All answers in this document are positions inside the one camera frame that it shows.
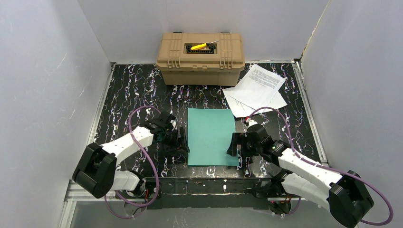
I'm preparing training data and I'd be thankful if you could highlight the teal paper folder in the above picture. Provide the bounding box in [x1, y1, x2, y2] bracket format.
[187, 108, 239, 167]

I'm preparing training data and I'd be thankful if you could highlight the printed white paper sheet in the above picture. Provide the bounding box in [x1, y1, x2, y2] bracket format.
[231, 64, 285, 102]

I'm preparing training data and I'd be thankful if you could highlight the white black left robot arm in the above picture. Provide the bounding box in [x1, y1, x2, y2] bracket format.
[72, 111, 190, 199]

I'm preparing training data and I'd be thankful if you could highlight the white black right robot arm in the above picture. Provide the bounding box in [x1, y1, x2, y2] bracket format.
[227, 124, 374, 228]

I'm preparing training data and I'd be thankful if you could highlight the lower white paper sheet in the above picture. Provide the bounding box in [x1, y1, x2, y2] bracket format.
[222, 87, 287, 118]

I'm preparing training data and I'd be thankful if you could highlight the tan plastic toolbox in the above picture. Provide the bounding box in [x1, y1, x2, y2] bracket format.
[156, 32, 245, 86]

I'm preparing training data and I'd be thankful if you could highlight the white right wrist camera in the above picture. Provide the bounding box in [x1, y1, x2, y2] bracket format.
[244, 117, 257, 127]

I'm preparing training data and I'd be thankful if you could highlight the yellow handled screwdriver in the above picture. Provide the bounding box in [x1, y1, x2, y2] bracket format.
[191, 40, 218, 51]

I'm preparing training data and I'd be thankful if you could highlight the aluminium frame rail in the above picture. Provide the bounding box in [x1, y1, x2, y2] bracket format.
[58, 181, 117, 228]

